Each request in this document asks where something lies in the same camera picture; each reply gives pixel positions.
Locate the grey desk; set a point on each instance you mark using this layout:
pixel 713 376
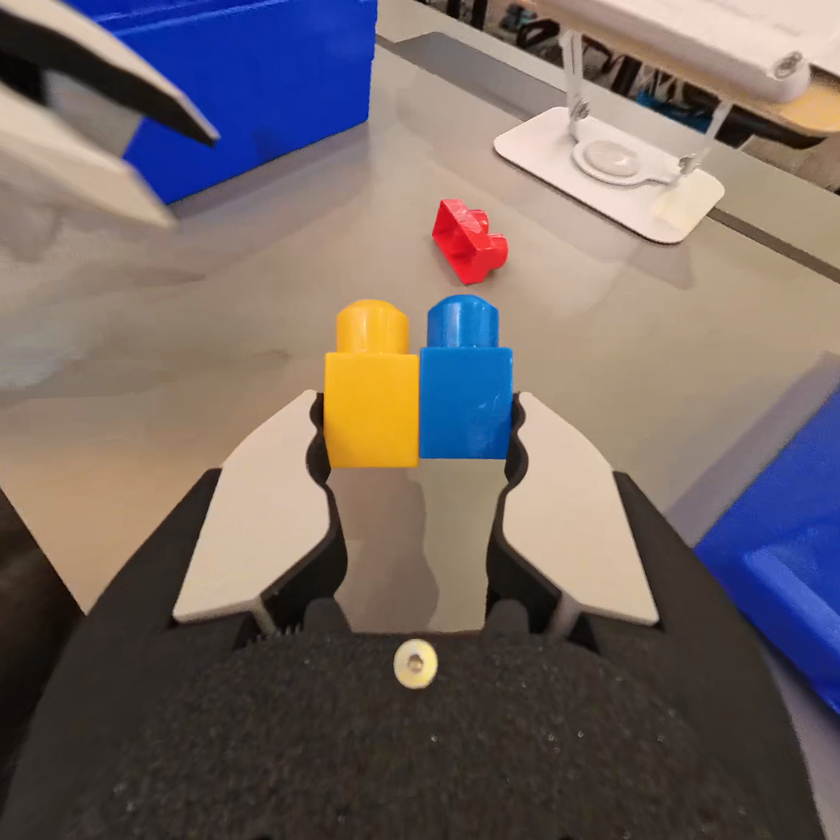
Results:
pixel 656 328

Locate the blue plastic bin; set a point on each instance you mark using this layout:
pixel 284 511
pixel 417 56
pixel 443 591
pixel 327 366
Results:
pixel 262 85
pixel 787 558

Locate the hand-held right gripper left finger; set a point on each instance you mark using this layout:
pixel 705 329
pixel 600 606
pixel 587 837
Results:
pixel 262 525

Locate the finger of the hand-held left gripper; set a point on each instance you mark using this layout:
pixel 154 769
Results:
pixel 65 164
pixel 85 46

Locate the person's dark clothing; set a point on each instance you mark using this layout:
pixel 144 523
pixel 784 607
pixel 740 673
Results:
pixel 33 623

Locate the red two-stud block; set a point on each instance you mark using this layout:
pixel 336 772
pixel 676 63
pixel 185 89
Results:
pixel 469 246

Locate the blue toy block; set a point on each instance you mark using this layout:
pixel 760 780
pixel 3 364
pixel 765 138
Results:
pixel 466 400

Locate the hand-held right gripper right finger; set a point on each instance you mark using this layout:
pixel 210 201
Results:
pixel 577 525

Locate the yellow one-stud block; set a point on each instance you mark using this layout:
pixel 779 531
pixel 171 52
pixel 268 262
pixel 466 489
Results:
pixel 371 407

